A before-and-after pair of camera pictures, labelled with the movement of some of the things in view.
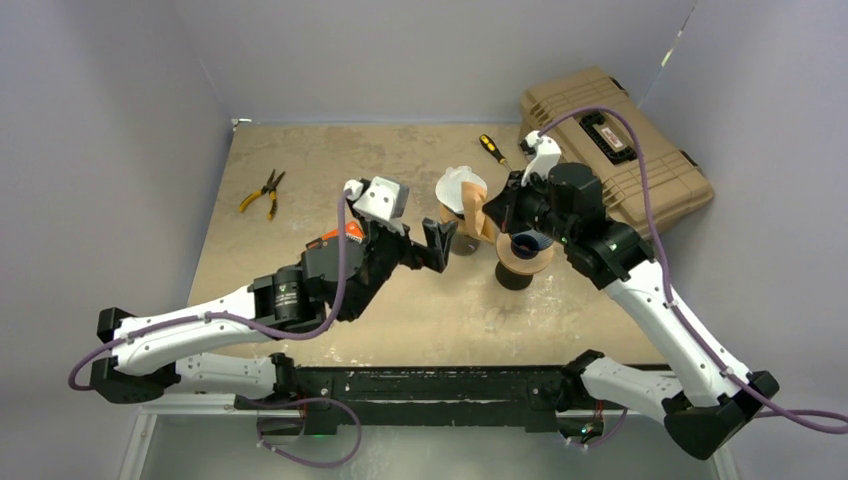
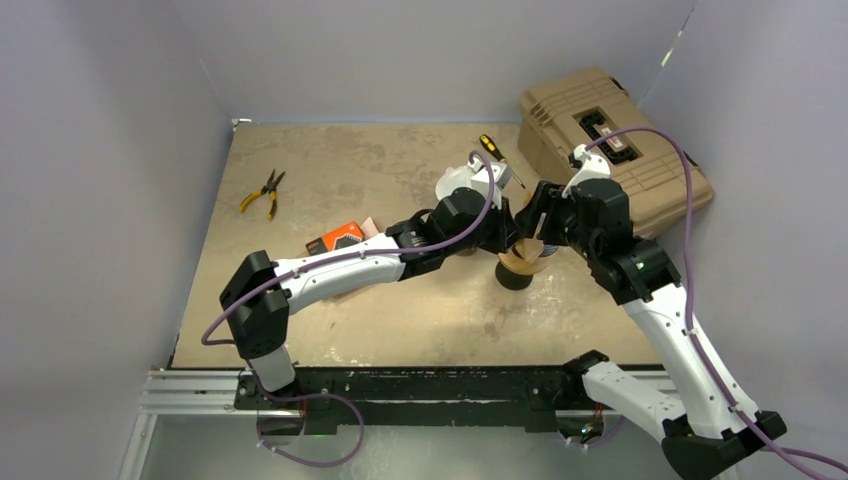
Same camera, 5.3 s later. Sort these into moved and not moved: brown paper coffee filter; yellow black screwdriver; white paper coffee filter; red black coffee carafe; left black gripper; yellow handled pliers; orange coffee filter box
Moved: brown paper coffee filter; left black gripper
Not moved: yellow handled pliers; white paper coffee filter; red black coffee carafe; orange coffee filter box; yellow black screwdriver
